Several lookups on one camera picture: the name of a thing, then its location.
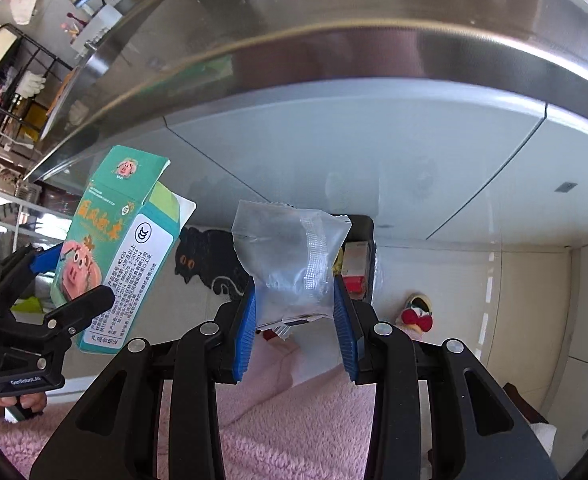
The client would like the green pig carton box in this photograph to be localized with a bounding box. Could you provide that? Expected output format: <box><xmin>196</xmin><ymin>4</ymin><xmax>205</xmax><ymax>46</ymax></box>
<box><xmin>51</xmin><ymin>145</ymin><xmax>196</xmax><ymax>354</ymax></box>

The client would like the frosted plastic wrapper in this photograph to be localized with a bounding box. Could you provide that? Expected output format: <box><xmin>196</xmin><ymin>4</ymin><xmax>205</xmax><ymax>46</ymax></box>
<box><xmin>232</xmin><ymin>200</ymin><xmax>351</xmax><ymax>330</ymax></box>

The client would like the black trash bin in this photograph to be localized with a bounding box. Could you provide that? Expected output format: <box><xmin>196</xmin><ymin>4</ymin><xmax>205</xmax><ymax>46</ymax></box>
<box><xmin>334</xmin><ymin>214</ymin><xmax>376</xmax><ymax>304</ymax></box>

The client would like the right red bow slipper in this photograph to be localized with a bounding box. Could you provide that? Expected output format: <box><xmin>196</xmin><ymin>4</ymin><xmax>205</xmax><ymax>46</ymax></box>
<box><xmin>395</xmin><ymin>294</ymin><xmax>434</xmax><ymax>339</ymax></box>

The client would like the black cat floor mat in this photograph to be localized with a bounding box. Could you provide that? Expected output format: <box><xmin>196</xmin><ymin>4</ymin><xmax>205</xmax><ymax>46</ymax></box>
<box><xmin>175</xmin><ymin>226</ymin><xmax>249</xmax><ymax>300</ymax></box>

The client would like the white glove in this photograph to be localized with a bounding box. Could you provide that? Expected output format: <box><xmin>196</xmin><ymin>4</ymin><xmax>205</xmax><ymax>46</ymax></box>
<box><xmin>15</xmin><ymin>70</ymin><xmax>47</xmax><ymax>99</ymax></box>

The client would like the black side shelf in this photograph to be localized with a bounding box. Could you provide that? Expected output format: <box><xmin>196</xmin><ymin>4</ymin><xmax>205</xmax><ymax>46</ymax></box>
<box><xmin>0</xmin><ymin>24</ymin><xmax>73</xmax><ymax>166</ymax></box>

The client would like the white cup holder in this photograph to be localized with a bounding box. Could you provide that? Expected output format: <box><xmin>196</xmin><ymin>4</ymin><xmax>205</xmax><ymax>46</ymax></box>
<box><xmin>91</xmin><ymin>4</ymin><xmax>123</xmax><ymax>29</ymax></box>

